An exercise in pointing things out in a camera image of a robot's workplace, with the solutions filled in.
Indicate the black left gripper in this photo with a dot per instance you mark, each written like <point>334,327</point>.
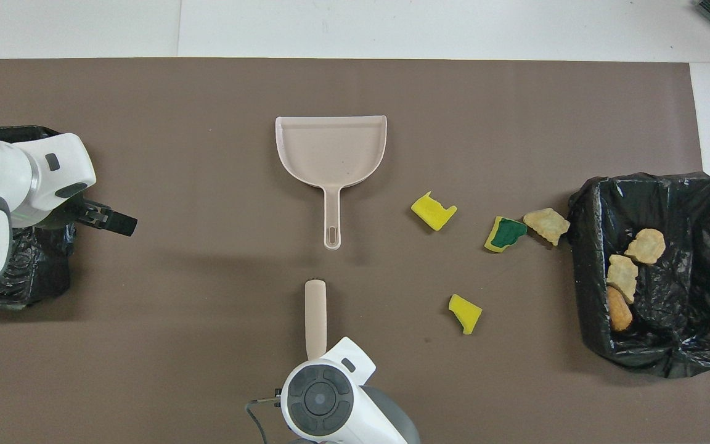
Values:
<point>90,213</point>

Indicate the beige hand brush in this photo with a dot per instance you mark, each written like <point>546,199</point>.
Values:
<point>315,320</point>

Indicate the beige plastic dustpan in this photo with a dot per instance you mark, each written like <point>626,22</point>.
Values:
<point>330,154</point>

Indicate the notched yellow sponge piece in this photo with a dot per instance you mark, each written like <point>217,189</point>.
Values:
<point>432,211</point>

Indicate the green and yellow sponge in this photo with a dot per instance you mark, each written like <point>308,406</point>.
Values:
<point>504,234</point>

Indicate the pale bread piece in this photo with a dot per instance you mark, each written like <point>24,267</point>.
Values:
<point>623,277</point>
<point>646,245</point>
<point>547,225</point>

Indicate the brown oval bread roll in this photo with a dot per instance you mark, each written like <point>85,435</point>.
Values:
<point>619,311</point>

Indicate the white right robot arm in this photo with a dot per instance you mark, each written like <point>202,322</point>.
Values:
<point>336,401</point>

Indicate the black bag-covered closed bin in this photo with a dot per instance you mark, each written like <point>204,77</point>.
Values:
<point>34,271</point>

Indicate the black bag-lined open bin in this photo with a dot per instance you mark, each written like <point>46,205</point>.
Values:
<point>681,308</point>

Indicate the brown table mat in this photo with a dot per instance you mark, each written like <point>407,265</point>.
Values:
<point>207,308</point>

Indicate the yellow sponge wedge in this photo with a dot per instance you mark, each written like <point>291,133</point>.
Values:
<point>466,313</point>

